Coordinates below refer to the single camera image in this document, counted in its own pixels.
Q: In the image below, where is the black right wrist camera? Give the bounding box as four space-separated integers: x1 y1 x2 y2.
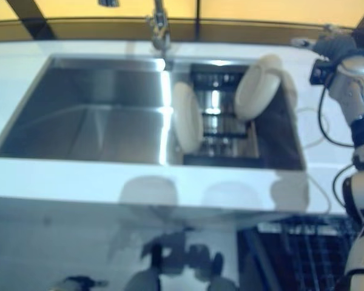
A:
309 58 338 86

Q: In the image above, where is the yellow window black frame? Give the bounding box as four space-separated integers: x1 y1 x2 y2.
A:
0 0 364 43

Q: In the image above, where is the stainless steel sink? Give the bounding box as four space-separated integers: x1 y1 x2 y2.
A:
0 53 307 171

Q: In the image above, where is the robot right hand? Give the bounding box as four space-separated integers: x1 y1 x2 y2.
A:
292 25 358 59

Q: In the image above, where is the cream round plate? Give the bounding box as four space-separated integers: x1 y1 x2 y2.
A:
172 81 204 152
234 53 298 121

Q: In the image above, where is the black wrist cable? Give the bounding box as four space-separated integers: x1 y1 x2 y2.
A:
317 81 363 219

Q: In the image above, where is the chrome kitchen faucet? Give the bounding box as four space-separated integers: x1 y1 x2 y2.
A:
98 0 174 61

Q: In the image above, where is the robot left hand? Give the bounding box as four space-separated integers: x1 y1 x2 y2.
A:
53 275 107 291

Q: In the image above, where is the large dishwasher wire rack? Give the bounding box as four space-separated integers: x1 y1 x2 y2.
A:
257 216 357 291

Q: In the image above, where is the black dish drying rack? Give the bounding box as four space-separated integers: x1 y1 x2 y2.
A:
181 62 265 167

